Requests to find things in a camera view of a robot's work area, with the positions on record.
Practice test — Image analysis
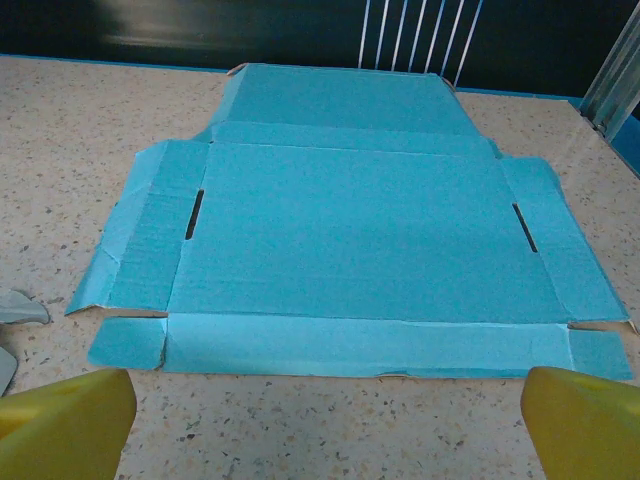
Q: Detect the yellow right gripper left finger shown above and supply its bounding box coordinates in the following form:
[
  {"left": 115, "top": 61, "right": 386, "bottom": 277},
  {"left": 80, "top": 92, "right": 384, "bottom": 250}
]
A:
[{"left": 0, "top": 368, "right": 137, "bottom": 480}]

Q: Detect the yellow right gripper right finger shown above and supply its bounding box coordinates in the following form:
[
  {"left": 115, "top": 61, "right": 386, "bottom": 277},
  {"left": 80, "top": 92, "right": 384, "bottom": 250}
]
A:
[{"left": 520, "top": 365, "right": 640, "bottom": 480}]

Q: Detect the aluminium frame post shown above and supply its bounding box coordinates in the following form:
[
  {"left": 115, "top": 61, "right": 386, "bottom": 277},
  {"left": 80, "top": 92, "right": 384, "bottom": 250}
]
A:
[{"left": 582, "top": 0, "right": 640, "bottom": 144}]

